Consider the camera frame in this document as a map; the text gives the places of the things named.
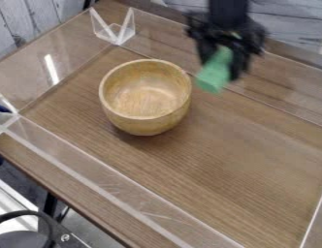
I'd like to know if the brown wooden bowl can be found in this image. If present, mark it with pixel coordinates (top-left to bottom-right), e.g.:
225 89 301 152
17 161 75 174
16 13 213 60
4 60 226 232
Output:
99 59 191 136

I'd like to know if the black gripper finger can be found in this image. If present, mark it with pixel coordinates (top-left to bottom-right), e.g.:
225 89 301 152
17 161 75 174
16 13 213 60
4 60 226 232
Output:
195 38 218 64
229 46 250 80

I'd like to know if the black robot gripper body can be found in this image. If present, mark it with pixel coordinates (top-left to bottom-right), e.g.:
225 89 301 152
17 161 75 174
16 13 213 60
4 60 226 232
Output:
184 13 266 53

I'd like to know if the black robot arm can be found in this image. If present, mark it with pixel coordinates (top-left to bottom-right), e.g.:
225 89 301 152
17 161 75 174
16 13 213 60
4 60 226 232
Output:
184 0 266 81

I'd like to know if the clear acrylic barrier panel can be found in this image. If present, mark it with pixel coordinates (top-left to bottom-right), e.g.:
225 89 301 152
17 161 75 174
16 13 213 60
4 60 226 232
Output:
0 0 322 248

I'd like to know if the black cable loop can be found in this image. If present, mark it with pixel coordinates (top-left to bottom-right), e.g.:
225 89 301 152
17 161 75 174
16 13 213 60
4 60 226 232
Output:
0 209 56 248

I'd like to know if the blue object at left edge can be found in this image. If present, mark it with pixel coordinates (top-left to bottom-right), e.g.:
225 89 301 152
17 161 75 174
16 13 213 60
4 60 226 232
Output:
0 105 10 113

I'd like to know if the black table leg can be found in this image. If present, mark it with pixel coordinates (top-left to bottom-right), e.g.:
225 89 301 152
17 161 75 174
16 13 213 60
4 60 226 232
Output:
43 193 57 217

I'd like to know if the grey base with bolt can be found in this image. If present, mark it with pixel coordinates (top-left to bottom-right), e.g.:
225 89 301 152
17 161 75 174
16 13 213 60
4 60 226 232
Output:
0 225 89 248

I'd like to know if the green rectangular block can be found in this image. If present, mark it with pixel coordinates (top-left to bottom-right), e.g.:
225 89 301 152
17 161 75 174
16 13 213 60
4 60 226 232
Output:
195 46 231 93

